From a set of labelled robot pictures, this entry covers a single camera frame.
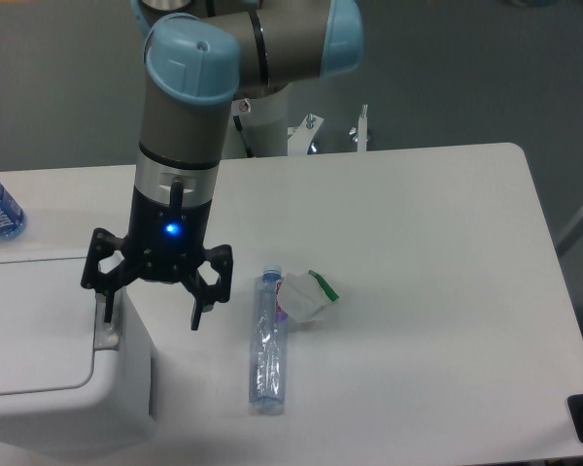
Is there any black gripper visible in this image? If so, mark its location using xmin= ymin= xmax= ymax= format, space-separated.
xmin=81 ymin=189 xmax=233 ymax=331

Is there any white trash can lid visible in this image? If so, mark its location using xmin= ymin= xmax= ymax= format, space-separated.
xmin=0 ymin=258 xmax=96 ymax=396

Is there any white plastic trash can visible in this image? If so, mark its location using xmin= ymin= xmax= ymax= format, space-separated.
xmin=0 ymin=250 xmax=157 ymax=454

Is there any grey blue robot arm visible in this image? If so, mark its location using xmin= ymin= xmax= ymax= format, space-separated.
xmin=81 ymin=1 xmax=364 ymax=327

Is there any empty clear plastic bottle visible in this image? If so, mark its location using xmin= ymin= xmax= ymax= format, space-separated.
xmin=248 ymin=266 xmax=288 ymax=416

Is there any crumpled white green paper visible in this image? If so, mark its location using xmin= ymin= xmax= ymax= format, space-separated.
xmin=277 ymin=270 xmax=341 ymax=327

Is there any white clamp with bolt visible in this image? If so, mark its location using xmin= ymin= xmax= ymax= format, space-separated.
xmin=349 ymin=104 xmax=370 ymax=152

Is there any black cable on pedestal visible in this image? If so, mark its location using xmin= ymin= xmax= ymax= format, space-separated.
xmin=231 ymin=114 xmax=255 ymax=159

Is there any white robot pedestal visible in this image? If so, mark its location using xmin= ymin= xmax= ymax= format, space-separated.
xmin=223 ymin=84 xmax=292 ymax=159

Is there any white metal base bracket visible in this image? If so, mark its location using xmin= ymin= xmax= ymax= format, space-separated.
xmin=288 ymin=114 xmax=325 ymax=156

